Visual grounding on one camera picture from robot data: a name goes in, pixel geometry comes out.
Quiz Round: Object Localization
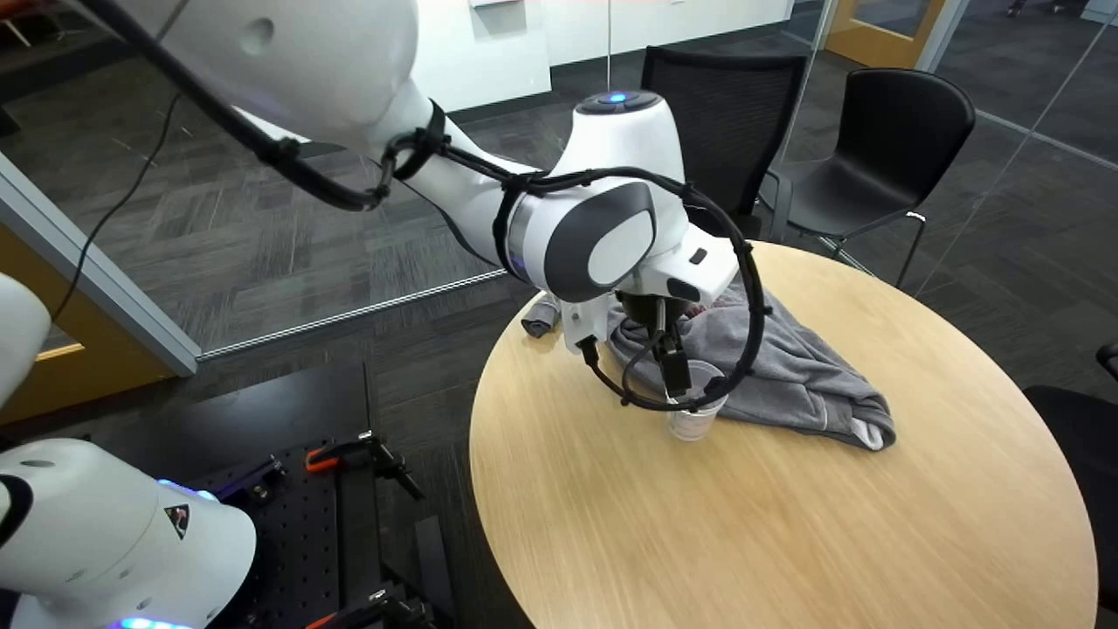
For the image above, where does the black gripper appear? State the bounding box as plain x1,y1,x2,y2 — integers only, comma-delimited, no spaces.
613,287,706,401

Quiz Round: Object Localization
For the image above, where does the black mounting bar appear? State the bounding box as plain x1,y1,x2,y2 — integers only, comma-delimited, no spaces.
409,511,461,615

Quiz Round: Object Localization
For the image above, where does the orange and black clamp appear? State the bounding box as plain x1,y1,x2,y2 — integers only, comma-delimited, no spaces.
299,427,428,504
303,571,451,629

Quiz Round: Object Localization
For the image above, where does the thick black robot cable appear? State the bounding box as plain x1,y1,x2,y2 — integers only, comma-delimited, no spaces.
72,0,771,416

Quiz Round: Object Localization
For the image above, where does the large grey cloth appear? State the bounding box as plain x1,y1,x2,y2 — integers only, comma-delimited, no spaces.
608,274,900,457

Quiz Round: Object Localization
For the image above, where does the black chair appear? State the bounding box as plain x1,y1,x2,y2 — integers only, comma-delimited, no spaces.
1020,334,1118,629
636,43,822,240
770,67,983,295

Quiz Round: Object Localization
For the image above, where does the blue clamp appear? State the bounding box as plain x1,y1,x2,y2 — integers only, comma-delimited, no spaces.
213,455,291,507

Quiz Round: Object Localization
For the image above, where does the thin black floor cable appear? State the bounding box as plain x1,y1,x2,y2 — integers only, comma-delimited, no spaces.
46,88,188,334

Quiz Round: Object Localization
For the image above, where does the wooden door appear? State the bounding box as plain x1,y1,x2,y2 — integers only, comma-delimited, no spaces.
822,0,971,75

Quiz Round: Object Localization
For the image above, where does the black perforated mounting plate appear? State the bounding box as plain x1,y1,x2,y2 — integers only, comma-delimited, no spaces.
171,457,395,629

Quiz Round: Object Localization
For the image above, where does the black floor mat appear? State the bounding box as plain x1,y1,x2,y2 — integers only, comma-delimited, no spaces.
15,361,474,629

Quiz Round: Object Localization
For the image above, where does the wooden cabinet with grey frame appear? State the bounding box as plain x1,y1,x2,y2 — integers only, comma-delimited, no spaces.
0,152,206,431

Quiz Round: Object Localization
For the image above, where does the clear plastic cup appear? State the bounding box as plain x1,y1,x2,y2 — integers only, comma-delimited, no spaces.
668,391,735,448

